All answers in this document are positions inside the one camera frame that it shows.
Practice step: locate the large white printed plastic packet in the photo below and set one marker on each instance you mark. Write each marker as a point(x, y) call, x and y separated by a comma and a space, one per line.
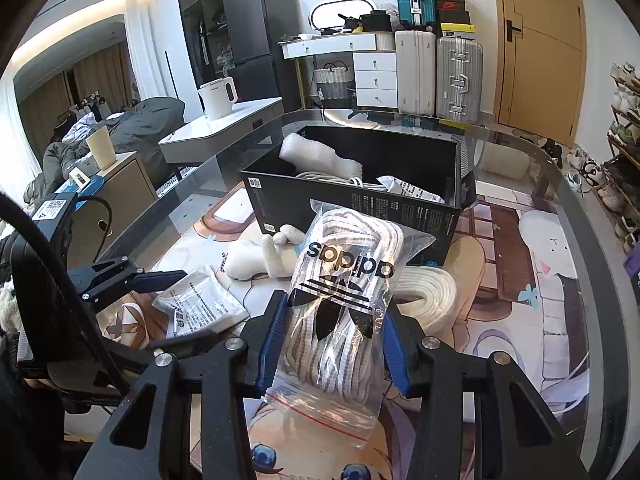
point(410, 190)

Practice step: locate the dark jacket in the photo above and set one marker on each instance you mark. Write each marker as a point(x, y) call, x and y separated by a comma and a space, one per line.
point(135, 130)

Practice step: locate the woven basket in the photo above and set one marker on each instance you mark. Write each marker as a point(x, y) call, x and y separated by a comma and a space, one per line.
point(334, 85)

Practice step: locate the white dressing table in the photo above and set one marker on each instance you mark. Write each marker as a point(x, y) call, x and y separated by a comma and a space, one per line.
point(375, 80)

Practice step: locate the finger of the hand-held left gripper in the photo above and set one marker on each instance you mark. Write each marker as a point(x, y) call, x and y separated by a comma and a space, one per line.
point(185, 341)
point(160, 280)

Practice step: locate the shoe rack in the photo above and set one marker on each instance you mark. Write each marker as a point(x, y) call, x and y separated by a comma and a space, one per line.
point(612, 170)

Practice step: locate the white side table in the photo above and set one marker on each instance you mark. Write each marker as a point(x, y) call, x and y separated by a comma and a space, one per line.
point(220, 132)

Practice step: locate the group of sneakers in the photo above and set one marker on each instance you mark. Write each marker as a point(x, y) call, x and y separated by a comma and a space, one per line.
point(625, 130)

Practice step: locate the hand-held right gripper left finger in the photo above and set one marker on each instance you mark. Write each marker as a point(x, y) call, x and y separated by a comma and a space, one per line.
point(270, 345)

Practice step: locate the pair of shoes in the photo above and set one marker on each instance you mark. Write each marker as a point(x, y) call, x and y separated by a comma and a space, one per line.
point(575, 170)

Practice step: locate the brown curtain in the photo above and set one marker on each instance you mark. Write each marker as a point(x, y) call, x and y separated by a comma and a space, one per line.
point(95, 80)

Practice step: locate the wooden cabinet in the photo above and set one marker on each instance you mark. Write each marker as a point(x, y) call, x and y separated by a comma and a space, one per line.
point(125, 195)

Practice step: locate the beige waste bin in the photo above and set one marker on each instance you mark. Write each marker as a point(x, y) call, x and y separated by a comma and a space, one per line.
point(102, 149)

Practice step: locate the black cardboard box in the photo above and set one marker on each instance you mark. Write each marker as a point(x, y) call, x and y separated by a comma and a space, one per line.
point(350, 220)

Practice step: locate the printed table mat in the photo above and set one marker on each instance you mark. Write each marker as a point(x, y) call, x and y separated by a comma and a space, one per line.
point(520, 280)

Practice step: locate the wooden door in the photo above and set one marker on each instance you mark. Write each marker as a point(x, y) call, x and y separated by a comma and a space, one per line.
point(545, 60)

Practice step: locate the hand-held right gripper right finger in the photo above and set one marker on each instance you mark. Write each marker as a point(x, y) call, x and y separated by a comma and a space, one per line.
point(397, 355)

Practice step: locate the white plush toy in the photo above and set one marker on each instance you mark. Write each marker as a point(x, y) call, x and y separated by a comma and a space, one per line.
point(250, 260)

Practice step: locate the white suitcase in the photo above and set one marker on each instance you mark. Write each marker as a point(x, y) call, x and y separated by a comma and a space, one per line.
point(415, 72)

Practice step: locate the white electric kettle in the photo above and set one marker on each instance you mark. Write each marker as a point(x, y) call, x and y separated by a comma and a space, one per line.
point(215, 100)

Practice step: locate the small white printed plastic packet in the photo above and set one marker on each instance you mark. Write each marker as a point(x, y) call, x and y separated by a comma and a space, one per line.
point(200, 305)

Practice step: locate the oval vanity mirror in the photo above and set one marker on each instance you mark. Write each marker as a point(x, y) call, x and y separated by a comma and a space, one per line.
point(340, 15)

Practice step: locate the silver suitcase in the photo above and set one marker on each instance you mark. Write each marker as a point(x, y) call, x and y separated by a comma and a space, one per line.
point(460, 80)

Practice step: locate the dark grey fridge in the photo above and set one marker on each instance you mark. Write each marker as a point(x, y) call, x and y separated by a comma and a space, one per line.
point(260, 45)

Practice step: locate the dark glass cabinet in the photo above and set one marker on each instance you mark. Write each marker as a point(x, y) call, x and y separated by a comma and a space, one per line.
point(200, 25)

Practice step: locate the white curtain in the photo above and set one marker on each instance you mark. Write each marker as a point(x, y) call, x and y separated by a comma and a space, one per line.
point(150, 45)

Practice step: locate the clear bag of white shoelaces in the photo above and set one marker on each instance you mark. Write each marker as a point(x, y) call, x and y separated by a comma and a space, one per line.
point(340, 270)

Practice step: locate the black bag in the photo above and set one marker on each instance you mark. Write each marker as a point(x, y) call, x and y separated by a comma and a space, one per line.
point(375, 21)

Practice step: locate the white bubble wrap roll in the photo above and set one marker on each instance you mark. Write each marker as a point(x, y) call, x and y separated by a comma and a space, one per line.
point(320, 157)

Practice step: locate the small white device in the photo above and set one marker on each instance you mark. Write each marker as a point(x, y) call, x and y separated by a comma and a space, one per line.
point(80, 178)

